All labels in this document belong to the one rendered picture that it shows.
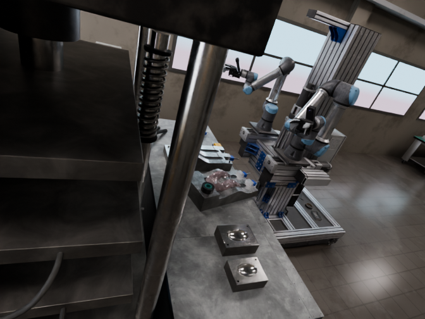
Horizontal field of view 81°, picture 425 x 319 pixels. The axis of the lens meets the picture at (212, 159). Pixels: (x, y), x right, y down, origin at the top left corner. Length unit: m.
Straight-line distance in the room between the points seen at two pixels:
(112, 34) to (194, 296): 3.03
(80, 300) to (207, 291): 0.56
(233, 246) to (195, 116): 1.00
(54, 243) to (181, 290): 0.67
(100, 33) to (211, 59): 3.16
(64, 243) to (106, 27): 3.04
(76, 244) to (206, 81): 0.50
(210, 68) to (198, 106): 0.06
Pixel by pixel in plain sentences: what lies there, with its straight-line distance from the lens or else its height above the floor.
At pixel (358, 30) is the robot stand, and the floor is 2.00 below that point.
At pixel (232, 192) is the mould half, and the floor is 0.89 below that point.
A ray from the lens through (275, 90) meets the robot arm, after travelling 2.48.
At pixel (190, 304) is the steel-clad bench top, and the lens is 1.21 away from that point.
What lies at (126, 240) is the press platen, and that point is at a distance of 0.72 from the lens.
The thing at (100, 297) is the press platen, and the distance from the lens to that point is 0.92.
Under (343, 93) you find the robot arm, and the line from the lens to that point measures 1.89.
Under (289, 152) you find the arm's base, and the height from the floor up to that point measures 1.08.
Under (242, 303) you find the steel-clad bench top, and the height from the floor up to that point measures 0.80.
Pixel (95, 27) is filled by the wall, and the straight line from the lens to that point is 3.54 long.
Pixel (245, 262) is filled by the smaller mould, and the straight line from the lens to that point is 1.34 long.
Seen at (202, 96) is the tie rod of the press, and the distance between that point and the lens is 0.43.
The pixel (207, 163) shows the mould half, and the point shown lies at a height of 0.88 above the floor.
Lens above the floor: 1.84
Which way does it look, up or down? 30 degrees down
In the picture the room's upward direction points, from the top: 18 degrees clockwise
